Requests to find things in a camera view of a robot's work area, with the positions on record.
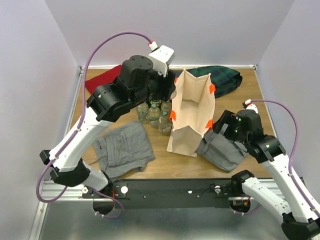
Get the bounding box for green Perrier bottle yellow label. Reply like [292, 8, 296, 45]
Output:
[149, 96, 163, 108]

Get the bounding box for clear Chang soda bottle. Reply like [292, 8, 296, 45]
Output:
[136, 102, 149, 123]
[158, 111, 172, 136]
[147, 103, 161, 128]
[160, 101, 172, 115]

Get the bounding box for beige canvas tote bag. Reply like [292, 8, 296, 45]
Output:
[167, 69, 216, 157]

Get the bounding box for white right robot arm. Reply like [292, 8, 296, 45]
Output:
[213, 109, 320, 240]

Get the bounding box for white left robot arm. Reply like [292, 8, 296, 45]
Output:
[40, 51, 175, 198]

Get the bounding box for dark teal folded jacket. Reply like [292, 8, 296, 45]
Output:
[171, 69, 183, 78]

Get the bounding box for grey pleated skirt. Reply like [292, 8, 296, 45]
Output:
[196, 124, 249, 172]

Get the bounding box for green plaid folded skirt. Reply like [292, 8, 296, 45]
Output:
[187, 65, 243, 98]

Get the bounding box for red folded cloth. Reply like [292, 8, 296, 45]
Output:
[85, 65, 122, 94]

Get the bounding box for grey knit shorts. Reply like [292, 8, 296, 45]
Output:
[92, 121, 155, 181]

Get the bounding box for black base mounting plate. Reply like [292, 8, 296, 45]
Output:
[82, 178, 253, 210]

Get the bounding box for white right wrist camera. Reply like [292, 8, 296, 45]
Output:
[242, 99, 259, 114]

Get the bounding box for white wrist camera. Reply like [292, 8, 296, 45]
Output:
[242, 99, 259, 114]
[148, 40, 175, 77]

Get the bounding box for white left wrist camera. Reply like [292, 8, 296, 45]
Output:
[148, 40, 175, 77]

